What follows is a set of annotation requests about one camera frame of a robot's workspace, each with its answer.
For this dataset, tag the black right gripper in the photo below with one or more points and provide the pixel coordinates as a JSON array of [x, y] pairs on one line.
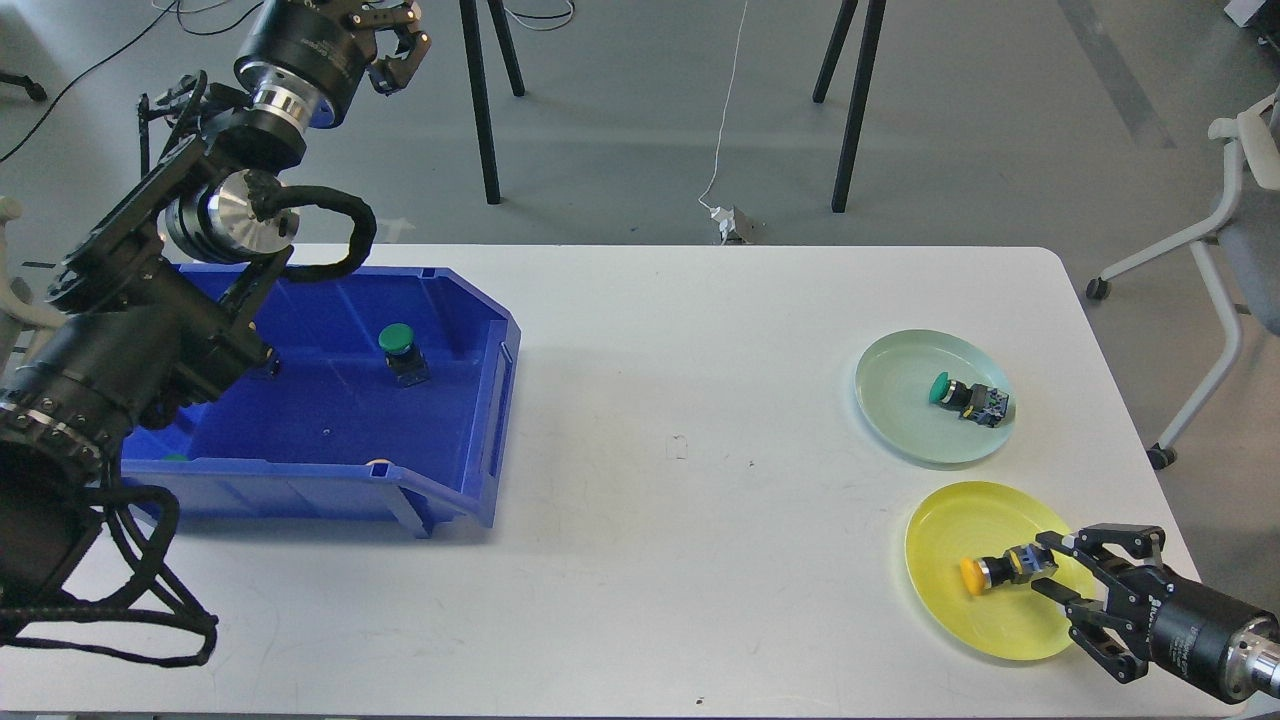
[[1222, 646]]

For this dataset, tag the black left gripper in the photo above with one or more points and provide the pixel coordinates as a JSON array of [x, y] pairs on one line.
[[318, 43]]

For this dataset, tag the green push button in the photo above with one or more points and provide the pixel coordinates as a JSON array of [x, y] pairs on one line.
[[986, 406], [402, 355]]

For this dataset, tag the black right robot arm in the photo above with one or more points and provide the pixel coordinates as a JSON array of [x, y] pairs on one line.
[[1153, 616]]

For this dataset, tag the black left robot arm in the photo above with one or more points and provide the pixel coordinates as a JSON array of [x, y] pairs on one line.
[[156, 312]]

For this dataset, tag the yellow plate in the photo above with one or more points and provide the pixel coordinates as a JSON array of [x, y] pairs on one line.
[[973, 519]]

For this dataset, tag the light green plate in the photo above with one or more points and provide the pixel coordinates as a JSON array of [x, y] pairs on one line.
[[889, 389]]

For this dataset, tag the black tripod leg left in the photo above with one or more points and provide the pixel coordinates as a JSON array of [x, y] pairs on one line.
[[478, 83]]

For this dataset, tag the black tripod leg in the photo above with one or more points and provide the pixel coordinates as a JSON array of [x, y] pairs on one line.
[[478, 83], [867, 55]]

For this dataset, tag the blue plastic bin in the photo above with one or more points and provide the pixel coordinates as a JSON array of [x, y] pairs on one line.
[[335, 437]]

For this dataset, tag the grey power adapter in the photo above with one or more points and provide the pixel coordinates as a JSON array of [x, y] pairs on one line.
[[733, 225]]

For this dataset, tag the black tripod leg right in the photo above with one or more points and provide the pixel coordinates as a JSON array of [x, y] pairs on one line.
[[867, 55]]

